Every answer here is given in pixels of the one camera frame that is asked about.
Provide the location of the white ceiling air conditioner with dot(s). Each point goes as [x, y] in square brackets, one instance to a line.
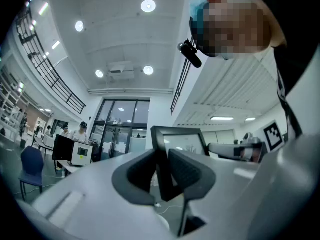
[121, 70]

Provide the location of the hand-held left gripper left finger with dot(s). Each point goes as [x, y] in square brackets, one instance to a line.
[100, 196]

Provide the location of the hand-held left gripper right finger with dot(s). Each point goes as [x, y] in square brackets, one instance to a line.
[225, 196]

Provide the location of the black monitor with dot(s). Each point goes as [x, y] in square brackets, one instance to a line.
[62, 147]

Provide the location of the black head-worn camera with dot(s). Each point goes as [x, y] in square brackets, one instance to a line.
[191, 55]

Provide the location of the round ceiling light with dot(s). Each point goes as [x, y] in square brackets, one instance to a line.
[148, 70]
[79, 26]
[148, 5]
[99, 73]

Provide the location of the black balcony railing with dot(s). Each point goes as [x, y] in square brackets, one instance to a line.
[178, 89]
[53, 82]

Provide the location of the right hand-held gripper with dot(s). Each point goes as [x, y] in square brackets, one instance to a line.
[273, 136]

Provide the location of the blue head cover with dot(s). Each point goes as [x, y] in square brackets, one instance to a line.
[197, 5]

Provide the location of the blue chair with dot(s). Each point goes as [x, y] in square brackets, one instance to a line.
[32, 161]

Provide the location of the white ceiling pipe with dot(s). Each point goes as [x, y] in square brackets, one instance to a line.
[130, 91]

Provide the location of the white shelf rack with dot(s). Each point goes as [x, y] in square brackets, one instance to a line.
[10, 109]

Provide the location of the round white table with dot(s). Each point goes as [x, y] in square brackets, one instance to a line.
[163, 222]

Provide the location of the person's black shirt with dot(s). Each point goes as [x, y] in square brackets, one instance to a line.
[295, 21]

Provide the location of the long ceiling light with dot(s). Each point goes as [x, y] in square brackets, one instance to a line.
[222, 118]
[250, 119]

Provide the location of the black framed glass door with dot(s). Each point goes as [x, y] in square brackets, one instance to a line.
[120, 139]

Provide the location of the white box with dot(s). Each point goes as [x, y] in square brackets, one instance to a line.
[76, 156]

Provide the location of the person's head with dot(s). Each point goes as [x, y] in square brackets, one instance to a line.
[237, 21]

